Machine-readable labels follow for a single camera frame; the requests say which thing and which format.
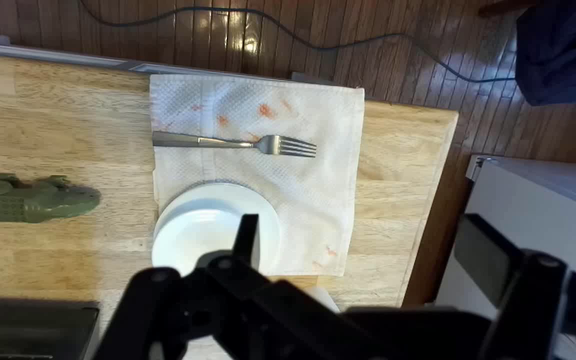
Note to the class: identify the white bowl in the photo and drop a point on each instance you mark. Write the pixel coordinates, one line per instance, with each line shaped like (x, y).
(195, 232)

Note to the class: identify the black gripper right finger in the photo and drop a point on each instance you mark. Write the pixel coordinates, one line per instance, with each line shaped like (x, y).
(528, 307)

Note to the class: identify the stained white cloth napkin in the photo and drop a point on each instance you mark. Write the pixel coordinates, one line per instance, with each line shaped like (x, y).
(314, 200)

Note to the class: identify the black toaster oven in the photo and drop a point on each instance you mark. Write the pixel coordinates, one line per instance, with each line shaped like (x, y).
(28, 333)

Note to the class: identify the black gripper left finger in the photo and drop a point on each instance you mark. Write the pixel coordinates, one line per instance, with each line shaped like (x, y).
(154, 313)

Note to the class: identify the white low cabinet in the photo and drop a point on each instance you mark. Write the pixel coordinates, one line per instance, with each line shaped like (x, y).
(541, 200)

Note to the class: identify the metal fork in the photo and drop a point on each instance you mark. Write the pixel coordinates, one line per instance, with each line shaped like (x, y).
(195, 139)

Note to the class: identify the white plate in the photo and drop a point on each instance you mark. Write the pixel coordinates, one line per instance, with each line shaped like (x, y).
(264, 200)

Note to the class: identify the dark blue jacket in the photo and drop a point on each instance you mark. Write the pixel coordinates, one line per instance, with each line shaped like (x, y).
(561, 53)

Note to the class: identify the green dinosaur toy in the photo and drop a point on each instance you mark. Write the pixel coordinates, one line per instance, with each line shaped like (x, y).
(34, 200)

